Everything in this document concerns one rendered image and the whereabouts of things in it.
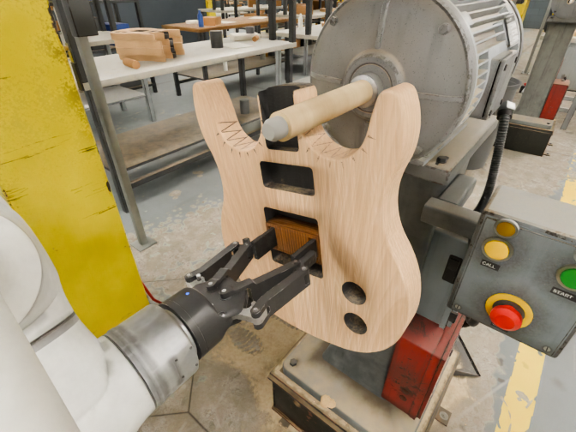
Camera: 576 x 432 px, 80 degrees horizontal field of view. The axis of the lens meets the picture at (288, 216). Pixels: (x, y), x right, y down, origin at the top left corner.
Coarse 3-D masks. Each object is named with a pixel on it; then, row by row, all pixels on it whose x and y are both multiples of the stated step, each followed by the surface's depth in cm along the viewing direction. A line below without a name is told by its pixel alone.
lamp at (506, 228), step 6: (498, 222) 46; (504, 222) 46; (510, 222) 45; (498, 228) 46; (504, 228) 46; (510, 228) 45; (516, 228) 45; (498, 234) 47; (504, 234) 46; (510, 234) 45; (516, 234) 45
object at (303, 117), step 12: (348, 84) 45; (360, 84) 46; (324, 96) 41; (336, 96) 42; (348, 96) 43; (360, 96) 45; (288, 108) 37; (300, 108) 37; (312, 108) 38; (324, 108) 40; (336, 108) 41; (348, 108) 44; (288, 120) 35; (300, 120) 37; (312, 120) 38; (324, 120) 40; (288, 132) 36; (300, 132) 38
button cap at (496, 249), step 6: (492, 240) 48; (486, 246) 48; (492, 246) 48; (498, 246) 47; (504, 246) 47; (486, 252) 49; (492, 252) 48; (498, 252) 48; (504, 252) 47; (498, 258) 48
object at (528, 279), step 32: (512, 192) 51; (480, 224) 48; (544, 224) 44; (480, 256) 50; (512, 256) 47; (544, 256) 45; (480, 288) 52; (512, 288) 49; (544, 288) 46; (480, 320) 55; (544, 320) 48; (544, 352) 50
